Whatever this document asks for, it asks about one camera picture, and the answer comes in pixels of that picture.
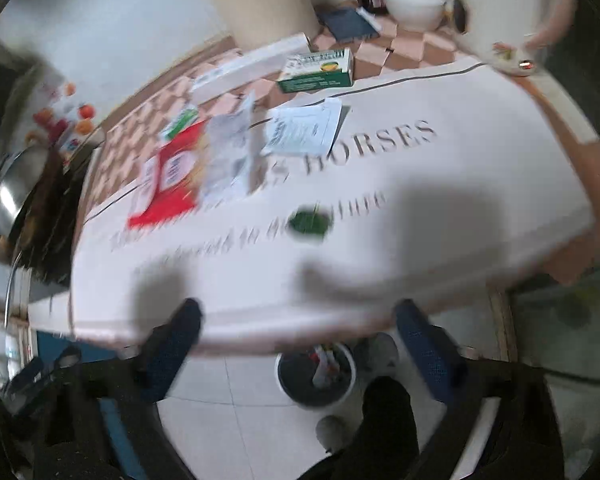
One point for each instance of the white printed table mat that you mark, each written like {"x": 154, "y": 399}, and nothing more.
{"x": 380, "y": 200}

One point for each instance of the white bin with black bag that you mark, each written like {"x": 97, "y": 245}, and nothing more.
{"x": 312, "y": 385}

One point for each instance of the beige ribbed roll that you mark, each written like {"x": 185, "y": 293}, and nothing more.
{"x": 260, "y": 2}

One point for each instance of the white bowl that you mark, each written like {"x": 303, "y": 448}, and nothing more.
{"x": 414, "y": 7}

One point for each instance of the small green scrap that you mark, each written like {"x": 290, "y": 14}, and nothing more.
{"x": 307, "y": 223}

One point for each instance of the red snack packet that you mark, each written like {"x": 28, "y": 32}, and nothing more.
{"x": 172, "y": 180}

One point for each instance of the white paper leaflet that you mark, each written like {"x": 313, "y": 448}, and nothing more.
{"x": 302, "y": 130}

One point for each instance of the green medicine box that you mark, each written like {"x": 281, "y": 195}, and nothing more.
{"x": 317, "y": 74}

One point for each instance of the grey shoe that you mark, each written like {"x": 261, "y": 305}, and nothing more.
{"x": 331, "y": 432}

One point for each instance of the metal pot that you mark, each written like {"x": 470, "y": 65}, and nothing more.
{"x": 15, "y": 190}

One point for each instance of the white kettle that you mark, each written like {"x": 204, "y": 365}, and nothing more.
{"x": 505, "y": 10}

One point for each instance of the green and white sachet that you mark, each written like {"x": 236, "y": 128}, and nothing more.
{"x": 180, "y": 122}

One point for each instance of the dark printed bag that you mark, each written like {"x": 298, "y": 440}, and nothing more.
{"x": 50, "y": 225}

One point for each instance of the person's leg in black trousers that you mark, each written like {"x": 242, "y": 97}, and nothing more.
{"x": 380, "y": 435}

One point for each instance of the long white box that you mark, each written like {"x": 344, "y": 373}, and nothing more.
{"x": 250, "y": 67}

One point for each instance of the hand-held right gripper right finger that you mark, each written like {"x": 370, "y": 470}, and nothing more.
{"x": 427, "y": 355}

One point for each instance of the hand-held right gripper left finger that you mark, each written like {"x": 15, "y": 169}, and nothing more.
{"x": 172, "y": 347}

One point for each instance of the clear plastic wrapper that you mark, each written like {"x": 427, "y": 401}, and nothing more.
{"x": 228, "y": 155}

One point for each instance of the pink checkered tablecloth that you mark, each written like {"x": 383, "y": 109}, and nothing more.
{"x": 130, "y": 145}

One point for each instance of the fruit printed box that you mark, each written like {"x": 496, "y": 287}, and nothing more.
{"x": 65, "y": 125}

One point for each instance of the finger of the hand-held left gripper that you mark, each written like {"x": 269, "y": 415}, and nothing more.
{"x": 32, "y": 377}

